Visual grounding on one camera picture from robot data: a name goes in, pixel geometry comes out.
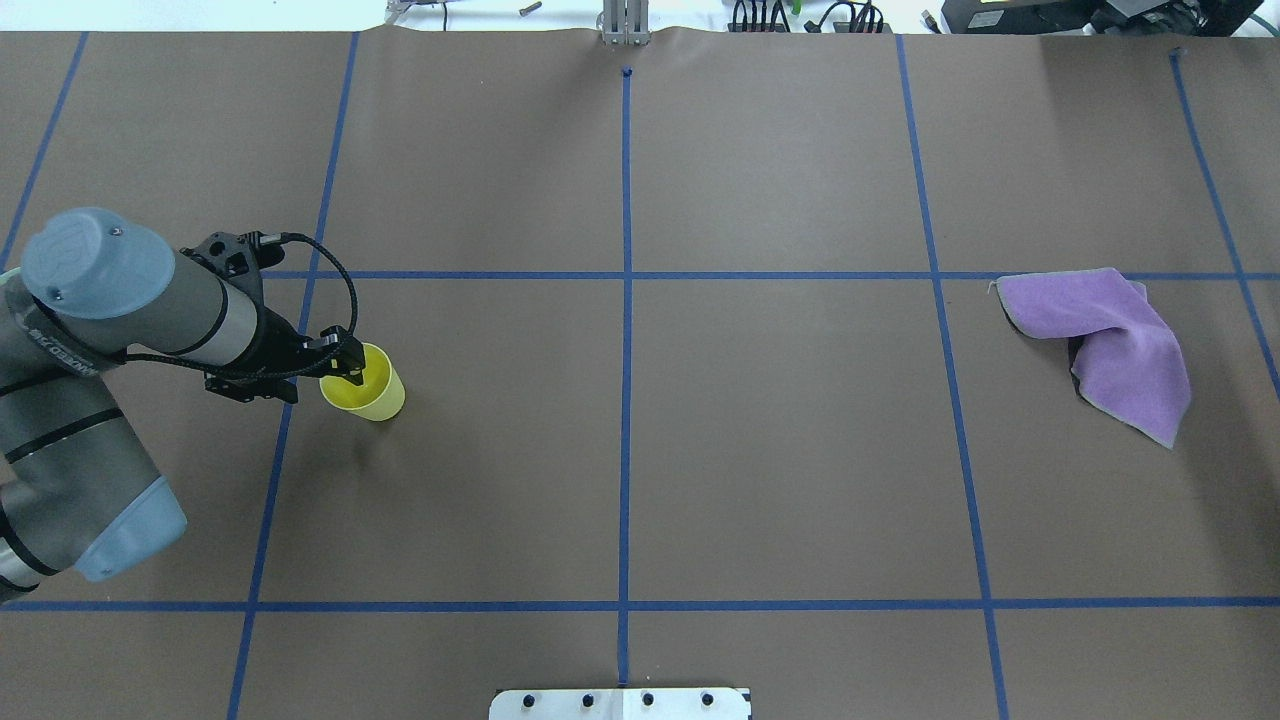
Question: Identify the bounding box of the yellow plastic cup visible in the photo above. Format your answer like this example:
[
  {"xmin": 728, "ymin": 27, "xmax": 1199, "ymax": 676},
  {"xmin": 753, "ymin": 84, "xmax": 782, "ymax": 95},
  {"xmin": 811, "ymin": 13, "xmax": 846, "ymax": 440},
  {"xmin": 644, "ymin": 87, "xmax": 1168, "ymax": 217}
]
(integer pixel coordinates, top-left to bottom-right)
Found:
[{"xmin": 317, "ymin": 343, "xmax": 406, "ymax": 421}]

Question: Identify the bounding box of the purple microfiber cloth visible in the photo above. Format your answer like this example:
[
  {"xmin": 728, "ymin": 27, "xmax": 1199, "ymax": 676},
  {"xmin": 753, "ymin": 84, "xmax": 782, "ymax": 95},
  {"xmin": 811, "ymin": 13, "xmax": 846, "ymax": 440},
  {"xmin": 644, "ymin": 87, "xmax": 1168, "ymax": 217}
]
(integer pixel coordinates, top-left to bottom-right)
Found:
[{"xmin": 991, "ymin": 266, "xmax": 1192, "ymax": 450}]

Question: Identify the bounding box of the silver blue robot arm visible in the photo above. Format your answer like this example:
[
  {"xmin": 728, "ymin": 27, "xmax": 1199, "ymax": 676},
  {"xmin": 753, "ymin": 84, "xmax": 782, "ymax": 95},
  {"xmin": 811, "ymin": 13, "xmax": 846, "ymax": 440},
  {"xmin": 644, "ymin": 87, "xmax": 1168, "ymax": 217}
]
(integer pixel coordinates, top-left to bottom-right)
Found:
[{"xmin": 1, "ymin": 208, "xmax": 366, "ymax": 603}]

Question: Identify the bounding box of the aluminium frame post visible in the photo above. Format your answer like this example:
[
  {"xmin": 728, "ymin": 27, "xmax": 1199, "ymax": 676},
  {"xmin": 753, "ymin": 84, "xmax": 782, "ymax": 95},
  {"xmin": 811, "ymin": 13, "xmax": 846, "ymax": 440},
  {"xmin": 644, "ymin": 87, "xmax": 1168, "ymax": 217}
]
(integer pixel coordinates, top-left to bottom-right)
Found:
[{"xmin": 596, "ymin": 0, "xmax": 652, "ymax": 47}]

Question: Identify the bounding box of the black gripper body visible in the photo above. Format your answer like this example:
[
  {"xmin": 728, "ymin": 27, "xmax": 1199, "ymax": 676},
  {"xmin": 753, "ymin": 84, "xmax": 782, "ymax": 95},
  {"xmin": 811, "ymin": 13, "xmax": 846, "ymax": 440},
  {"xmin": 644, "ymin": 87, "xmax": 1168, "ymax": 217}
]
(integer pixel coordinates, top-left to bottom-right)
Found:
[{"xmin": 204, "ymin": 290, "xmax": 337, "ymax": 404}]

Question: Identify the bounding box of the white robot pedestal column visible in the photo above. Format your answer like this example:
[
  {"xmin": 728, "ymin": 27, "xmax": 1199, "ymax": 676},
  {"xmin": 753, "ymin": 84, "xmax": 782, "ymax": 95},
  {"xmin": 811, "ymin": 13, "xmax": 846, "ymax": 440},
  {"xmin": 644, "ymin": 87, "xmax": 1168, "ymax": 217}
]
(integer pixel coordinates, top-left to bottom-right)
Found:
[{"xmin": 488, "ymin": 687, "xmax": 753, "ymax": 719}]

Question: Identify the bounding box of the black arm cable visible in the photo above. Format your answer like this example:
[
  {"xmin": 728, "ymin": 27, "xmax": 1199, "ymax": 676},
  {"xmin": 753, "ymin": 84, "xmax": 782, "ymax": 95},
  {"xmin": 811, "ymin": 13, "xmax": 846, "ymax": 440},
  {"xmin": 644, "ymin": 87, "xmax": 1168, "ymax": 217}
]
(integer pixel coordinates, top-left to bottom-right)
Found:
[{"xmin": 120, "ymin": 232, "xmax": 361, "ymax": 380}]

